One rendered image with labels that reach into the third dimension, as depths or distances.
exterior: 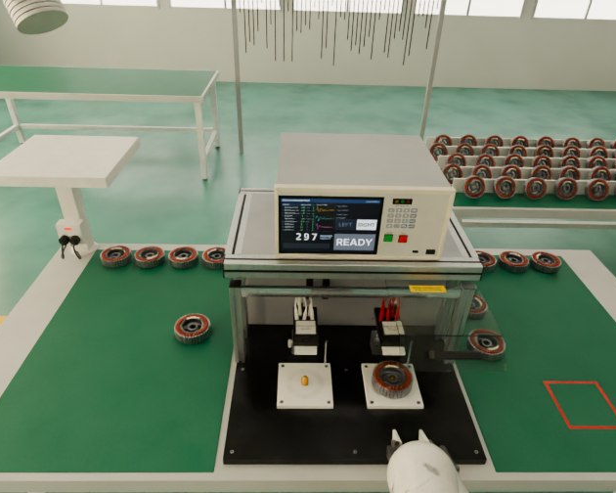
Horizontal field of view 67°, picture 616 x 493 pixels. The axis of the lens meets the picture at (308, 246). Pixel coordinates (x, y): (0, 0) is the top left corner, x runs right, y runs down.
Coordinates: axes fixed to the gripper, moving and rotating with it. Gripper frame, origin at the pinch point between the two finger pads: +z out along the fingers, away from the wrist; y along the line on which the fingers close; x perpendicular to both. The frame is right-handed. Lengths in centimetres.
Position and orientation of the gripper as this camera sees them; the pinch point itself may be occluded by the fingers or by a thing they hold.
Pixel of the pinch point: (410, 441)
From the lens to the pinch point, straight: 120.1
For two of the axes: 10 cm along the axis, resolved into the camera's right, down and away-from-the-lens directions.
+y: 10.0, 0.2, 0.3
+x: 0.2, -10.0, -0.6
